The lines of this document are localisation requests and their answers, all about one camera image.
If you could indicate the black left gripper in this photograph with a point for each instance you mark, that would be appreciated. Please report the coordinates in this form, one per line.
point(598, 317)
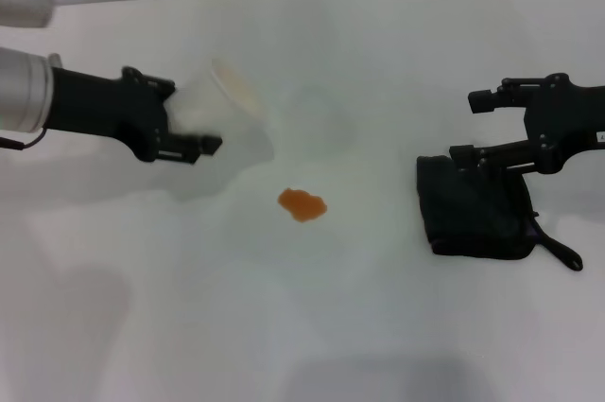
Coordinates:
point(108, 106)

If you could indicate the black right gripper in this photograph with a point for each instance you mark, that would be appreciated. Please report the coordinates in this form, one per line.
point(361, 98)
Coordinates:
point(567, 123)

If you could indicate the white paper cup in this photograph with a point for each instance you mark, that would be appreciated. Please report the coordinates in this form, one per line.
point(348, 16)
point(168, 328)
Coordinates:
point(222, 104)

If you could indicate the dark blue rag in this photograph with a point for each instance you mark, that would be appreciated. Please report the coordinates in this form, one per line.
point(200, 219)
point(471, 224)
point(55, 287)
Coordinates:
point(468, 217)

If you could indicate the brown water stain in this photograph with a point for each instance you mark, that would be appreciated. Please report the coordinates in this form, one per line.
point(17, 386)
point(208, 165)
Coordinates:
point(301, 204)

